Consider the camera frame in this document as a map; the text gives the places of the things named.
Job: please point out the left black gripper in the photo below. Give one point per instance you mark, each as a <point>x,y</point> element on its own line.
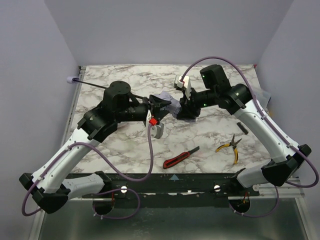
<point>151,110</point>

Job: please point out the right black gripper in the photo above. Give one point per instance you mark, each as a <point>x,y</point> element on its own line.
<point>188,104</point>

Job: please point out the lavender folding umbrella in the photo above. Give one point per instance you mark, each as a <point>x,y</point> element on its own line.
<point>174,108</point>

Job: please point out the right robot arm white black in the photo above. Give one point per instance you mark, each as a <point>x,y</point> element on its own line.
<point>285,153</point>

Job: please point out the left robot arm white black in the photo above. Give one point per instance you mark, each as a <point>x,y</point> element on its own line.
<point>49,186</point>

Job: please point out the red black utility knife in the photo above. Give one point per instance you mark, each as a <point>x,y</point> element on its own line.
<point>169,163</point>

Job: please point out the small black comb part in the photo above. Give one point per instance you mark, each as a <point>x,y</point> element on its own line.
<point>242,128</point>

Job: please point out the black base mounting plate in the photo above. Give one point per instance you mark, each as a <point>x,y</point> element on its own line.
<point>131,199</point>

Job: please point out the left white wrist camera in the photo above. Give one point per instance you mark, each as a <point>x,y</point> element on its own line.
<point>157,127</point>

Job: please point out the aluminium frame rail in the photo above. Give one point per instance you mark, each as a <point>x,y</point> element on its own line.
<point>282,191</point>

